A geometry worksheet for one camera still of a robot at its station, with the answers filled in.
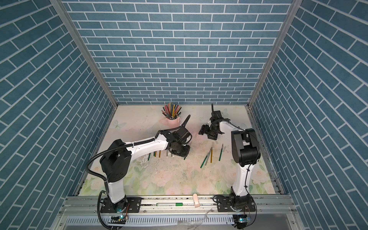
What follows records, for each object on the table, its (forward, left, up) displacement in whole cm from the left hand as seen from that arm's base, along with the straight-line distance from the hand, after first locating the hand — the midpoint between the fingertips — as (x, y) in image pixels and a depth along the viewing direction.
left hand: (191, 156), depth 86 cm
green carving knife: (+2, -19, -5) cm, 20 cm away
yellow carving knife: (+4, -14, -6) cm, 15 cm away
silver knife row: (+3, +12, -5) cm, 14 cm away
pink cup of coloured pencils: (+30, +14, +7) cm, 34 cm away
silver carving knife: (+4, -12, -6) cm, 14 cm away
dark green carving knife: (-1, -8, -5) cm, 10 cm away
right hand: (+18, -9, -3) cm, 20 cm away
